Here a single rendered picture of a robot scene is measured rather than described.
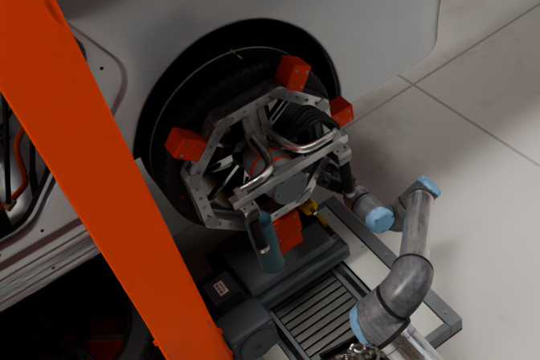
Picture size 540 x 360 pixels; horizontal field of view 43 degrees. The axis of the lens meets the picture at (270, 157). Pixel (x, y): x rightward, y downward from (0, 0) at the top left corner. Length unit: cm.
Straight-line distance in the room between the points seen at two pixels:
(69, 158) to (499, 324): 190
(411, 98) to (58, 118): 257
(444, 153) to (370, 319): 162
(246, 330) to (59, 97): 132
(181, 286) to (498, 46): 265
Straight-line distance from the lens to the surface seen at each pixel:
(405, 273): 188
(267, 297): 277
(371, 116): 361
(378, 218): 229
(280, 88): 212
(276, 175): 204
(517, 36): 407
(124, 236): 161
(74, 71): 134
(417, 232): 207
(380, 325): 191
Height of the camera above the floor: 244
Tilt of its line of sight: 44 degrees down
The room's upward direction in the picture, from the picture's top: 16 degrees counter-clockwise
